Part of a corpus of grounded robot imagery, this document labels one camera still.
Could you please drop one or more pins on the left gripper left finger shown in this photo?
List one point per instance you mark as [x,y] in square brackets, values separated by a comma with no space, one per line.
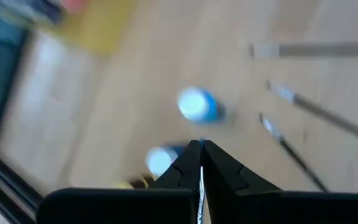
[185,168]

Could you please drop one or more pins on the black aluminium table frame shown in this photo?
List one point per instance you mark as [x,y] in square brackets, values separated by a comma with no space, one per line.
[8,183]

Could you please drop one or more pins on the yellow translucent plastic bin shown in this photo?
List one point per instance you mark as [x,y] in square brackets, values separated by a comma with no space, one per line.
[104,31]

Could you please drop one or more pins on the small yellow black-labelled paint bottle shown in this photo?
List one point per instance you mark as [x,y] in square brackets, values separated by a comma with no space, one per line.
[135,183]

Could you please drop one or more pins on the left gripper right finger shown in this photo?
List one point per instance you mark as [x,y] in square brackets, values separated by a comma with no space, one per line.
[225,177]

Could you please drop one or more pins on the small dark blue paint bottle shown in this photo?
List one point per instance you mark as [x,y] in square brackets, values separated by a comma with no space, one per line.
[158,160]

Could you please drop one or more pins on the small light blue paint bottle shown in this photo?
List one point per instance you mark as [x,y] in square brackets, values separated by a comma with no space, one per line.
[197,105]

